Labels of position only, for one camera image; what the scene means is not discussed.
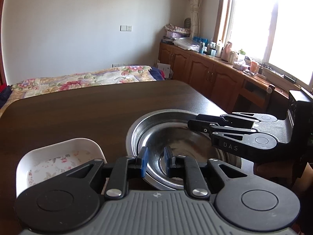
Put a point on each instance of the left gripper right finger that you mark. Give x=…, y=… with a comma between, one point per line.
x=198, y=177

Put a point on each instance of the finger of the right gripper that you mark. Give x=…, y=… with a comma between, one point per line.
x=233, y=138
x=237, y=117

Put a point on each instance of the floral bed cover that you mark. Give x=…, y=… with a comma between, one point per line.
x=115, y=75

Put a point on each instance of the white floral square plate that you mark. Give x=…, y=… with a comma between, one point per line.
x=46, y=162

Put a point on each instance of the pink bottle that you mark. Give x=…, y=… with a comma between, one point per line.
x=226, y=51

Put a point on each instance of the patterned curtain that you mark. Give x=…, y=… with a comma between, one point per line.
x=195, y=17

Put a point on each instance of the blue blanket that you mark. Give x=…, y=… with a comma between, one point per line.
x=157, y=74

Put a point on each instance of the large steel bowl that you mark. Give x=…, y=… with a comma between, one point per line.
x=164, y=116

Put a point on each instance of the wooden cabinet row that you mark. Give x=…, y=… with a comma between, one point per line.
x=231, y=89

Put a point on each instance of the stack of papers and boxes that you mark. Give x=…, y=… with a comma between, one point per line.
x=173, y=32

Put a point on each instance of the white wall switch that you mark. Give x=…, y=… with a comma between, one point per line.
x=126, y=28

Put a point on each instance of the white cardboard box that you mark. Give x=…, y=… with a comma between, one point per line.
x=164, y=68

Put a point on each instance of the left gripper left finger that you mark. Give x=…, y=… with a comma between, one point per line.
x=112, y=178

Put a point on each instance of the window frame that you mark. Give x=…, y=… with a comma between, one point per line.
x=221, y=20

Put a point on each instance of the medium steel bowl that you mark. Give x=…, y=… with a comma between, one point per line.
x=182, y=141

